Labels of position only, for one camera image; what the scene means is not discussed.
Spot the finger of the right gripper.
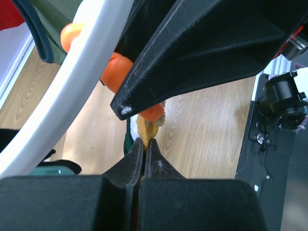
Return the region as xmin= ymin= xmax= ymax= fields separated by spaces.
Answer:
xmin=111 ymin=0 xmax=308 ymax=120

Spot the olive green shirt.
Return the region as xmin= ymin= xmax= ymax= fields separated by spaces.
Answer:
xmin=13 ymin=0 xmax=82 ymax=64

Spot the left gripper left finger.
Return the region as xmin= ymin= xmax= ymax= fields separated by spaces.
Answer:
xmin=0 ymin=139 xmax=143 ymax=231

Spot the white round clip hanger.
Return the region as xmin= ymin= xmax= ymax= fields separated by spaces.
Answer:
xmin=0 ymin=0 xmax=146 ymax=180

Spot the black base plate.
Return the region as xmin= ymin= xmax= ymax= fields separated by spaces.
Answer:
xmin=236 ymin=74 xmax=295 ymax=201

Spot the dark green sock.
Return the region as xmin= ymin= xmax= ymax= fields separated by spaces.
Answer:
xmin=30 ymin=159 xmax=82 ymax=176

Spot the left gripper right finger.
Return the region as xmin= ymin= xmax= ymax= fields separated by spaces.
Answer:
xmin=139 ymin=140 xmax=267 ymax=231

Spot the orange clothes peg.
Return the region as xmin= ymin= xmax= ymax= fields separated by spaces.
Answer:
xmin=60 ymin=23 xmax=164 ymax=122

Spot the red shirt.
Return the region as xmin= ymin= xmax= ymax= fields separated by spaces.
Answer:
xmin=0 ymin=0 xmax=25 ymax=30

